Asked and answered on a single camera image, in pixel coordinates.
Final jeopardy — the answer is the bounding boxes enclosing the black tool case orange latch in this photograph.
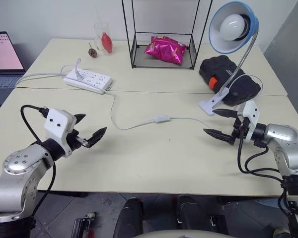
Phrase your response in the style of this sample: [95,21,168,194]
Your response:
[199,55,262,106]

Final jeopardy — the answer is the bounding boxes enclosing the white power strip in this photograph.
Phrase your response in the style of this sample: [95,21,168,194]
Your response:
[63,68,113,95]

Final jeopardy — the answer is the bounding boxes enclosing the brown dried seed pod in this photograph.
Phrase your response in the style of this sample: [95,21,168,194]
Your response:
[87,42,97,58]

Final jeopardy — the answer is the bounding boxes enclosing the black wire frame rack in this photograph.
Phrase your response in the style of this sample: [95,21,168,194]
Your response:
[121,0,213,70]

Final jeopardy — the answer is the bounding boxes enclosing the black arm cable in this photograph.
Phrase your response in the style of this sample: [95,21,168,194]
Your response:
[237,127,293,224]
[20,105,57,219]

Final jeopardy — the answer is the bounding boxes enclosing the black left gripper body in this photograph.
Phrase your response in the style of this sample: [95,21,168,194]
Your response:
[66,128,89,153]

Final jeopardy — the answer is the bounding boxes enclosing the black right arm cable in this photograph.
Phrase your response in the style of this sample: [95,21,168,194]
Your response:
[237,127,293,224]

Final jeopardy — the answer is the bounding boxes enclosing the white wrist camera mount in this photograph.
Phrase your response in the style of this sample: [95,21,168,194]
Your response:
[237,100,260,143]
[44,108,77,158]

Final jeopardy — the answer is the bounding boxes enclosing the white power strip cable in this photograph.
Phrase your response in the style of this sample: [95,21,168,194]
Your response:
[14,71,67,89]

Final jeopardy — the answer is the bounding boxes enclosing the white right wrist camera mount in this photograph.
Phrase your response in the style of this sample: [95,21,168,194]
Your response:
[237,100,260,143]

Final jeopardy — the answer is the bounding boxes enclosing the clear drinking glass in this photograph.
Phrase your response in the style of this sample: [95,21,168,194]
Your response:
[93,21,114,56]

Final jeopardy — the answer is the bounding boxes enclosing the blue white clip desk lamp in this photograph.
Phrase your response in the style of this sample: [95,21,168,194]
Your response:
[198,1,260,117]

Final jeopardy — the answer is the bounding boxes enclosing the dark rounded shape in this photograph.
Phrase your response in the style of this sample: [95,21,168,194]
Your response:
[176,195,212,232]
[113,197,144,238]

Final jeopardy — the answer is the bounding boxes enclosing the pale rounded robot body edge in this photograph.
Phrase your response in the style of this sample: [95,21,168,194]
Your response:
[131,229,222,238]

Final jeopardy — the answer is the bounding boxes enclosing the grey laptop pink screen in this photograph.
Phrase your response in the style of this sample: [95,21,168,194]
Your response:
[0,31,27,106]

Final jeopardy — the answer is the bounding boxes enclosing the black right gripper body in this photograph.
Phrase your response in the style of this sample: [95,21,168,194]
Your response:
[230,118,248,145]

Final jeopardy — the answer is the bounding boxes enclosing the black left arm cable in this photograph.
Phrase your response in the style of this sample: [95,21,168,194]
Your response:
[20,105,57,219]

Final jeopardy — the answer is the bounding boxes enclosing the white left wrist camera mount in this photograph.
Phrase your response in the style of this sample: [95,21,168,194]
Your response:
[44,108,77,158]

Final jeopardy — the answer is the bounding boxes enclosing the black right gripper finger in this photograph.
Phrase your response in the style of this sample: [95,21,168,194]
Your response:
[203,128,235,145]
[213,108,238,119]

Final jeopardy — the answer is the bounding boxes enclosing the red pointed fruit-shaped toy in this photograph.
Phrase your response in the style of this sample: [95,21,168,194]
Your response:
[101,31,113,54]

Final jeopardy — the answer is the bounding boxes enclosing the white cable with switch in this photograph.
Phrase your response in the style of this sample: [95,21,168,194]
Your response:
[60,58,264,131]

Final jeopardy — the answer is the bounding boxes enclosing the pink snack bag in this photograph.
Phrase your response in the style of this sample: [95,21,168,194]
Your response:
[144,35,188,65]

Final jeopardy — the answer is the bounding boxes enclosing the black wheeled floor base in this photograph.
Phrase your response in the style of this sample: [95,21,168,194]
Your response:
[71,212,98,238]

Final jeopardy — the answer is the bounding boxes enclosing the white inline cord switch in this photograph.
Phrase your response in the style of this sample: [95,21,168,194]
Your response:
[153,115,173,123]

